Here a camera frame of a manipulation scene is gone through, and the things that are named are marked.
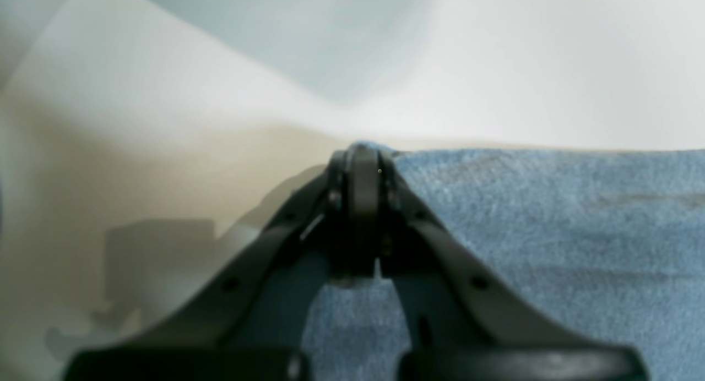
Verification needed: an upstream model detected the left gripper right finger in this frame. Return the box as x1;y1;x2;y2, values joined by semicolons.
352;145;648;380

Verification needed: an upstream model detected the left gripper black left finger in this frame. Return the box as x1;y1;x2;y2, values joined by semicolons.
64;151;350;380

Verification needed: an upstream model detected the grey t-shirt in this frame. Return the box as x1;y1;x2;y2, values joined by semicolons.
303;141;705;381

